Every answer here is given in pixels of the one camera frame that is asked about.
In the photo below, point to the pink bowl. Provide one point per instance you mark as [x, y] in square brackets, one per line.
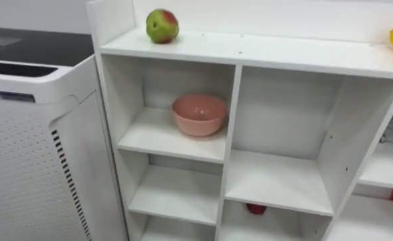
[199, 115]

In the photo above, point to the white shelf unit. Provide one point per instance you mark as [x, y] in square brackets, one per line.
[276, 180]

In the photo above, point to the green red apple soft toy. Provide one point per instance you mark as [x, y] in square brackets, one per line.
[161, 26]

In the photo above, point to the white air purifier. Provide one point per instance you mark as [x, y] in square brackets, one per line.
[25, 160]

